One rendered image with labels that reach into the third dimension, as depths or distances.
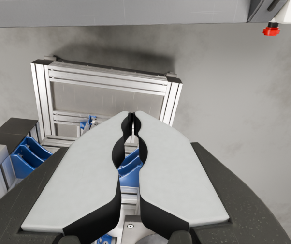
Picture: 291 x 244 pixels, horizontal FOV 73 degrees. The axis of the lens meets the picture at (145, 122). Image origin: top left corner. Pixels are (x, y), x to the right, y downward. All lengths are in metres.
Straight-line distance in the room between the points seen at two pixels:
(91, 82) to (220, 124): 1.04
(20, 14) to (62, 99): 0.93
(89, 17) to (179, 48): 1.04
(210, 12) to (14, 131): 0.61
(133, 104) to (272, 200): 1.93
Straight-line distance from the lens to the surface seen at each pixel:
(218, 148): 1.83
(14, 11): 0.41
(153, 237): 0.56
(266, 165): 2.18
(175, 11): 0.37
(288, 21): 0.41
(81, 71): 1.17
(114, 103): 1.23
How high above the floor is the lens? 1.31
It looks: 59 degrees down
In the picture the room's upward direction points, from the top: 176 degrees clockwise
